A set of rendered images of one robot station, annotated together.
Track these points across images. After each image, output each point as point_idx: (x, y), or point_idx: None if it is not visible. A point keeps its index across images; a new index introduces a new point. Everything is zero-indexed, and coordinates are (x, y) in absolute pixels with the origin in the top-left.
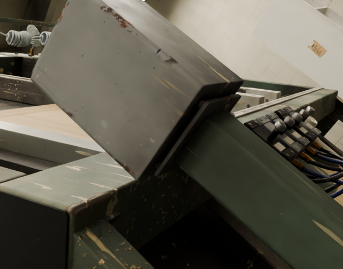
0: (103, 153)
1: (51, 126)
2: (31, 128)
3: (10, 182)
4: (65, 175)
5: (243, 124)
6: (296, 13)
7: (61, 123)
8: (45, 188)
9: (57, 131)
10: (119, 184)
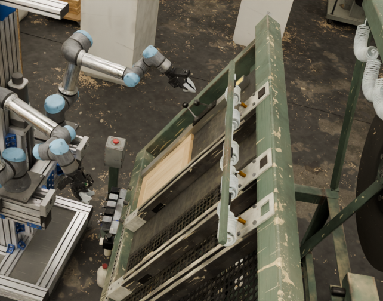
0: (140, 166)
1: (168, 166)
2: (161, 156)
3: (145, 147)
4: (141, 156)
5: (112, 186)
6: None
7: (168, 171)
8: (141, 151)
9: (164, 168)
10: (134, 163)
